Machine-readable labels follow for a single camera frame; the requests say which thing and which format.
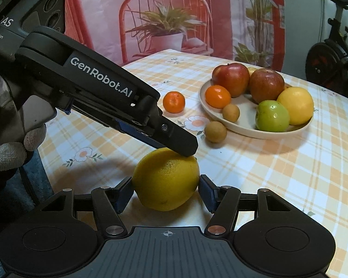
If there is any small tangerine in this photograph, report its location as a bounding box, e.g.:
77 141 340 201
163 91 186 114

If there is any white wall cable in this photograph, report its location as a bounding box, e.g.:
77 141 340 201
320 0 325 42

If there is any red apple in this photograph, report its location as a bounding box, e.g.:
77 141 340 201
248 68 285 104
212 63 250 98

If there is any yellow lemon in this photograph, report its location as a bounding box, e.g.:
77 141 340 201
276 86 314 126
132 148 200 212

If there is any orange plaid floral tablecloth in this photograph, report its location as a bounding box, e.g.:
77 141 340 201
38 49 348 278

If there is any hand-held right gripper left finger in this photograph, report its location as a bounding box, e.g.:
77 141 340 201
32 177 133 237

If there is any small brown fruit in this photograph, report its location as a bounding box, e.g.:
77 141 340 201
204 121 227 143
222 104 240 123

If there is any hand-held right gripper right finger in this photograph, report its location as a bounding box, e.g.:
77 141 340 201
199 175 305 236

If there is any person's left hand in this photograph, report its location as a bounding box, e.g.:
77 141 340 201
0 77 47 171

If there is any green apple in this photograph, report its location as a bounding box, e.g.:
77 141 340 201
255 100 290 132

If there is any beige round plate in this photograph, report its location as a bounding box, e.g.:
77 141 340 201
199 78 314 139

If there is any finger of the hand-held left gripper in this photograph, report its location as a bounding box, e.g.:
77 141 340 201
72 97 198 157
116 119 176 152

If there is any black exercise bike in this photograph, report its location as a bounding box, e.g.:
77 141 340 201
304 0 348 102

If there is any printed pink backdrop cloth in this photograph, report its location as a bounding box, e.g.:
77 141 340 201
55 0 286 73

